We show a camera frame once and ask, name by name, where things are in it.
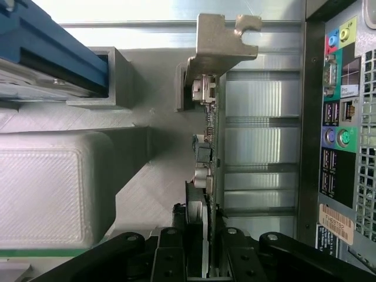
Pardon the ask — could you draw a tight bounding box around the grey parts rack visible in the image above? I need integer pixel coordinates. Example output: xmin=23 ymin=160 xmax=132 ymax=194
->
xmin=0 ymin=46 xmax=206 ymax=282

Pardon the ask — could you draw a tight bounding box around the black open PC case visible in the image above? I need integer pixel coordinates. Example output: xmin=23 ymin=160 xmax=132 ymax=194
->
xmin=299 ymin=0 xmax=376 ymax=282

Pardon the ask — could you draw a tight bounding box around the green RAM stick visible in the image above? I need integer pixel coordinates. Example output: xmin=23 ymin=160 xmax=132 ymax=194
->
xmin=0 ymin=247 xmax=89 ymax=259

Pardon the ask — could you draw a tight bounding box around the hard disk in blue caddy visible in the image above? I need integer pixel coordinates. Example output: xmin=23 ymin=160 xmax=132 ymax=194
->
xmin=0 ymin=0 xmax=109 ymax=102

